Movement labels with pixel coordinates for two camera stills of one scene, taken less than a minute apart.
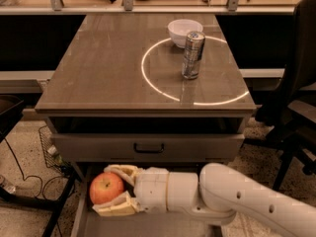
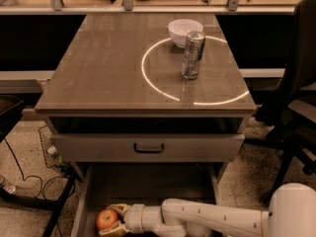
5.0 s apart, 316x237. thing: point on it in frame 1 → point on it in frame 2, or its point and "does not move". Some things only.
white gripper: x=150 y=188 → x=134 y=218
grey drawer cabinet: x=162 y=91 does not move
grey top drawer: x=148 y=147 does not move
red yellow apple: x=105 y=187 → x=106 y=218
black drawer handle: x=148 y=150 does not move
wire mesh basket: x=52 y=159 does not move
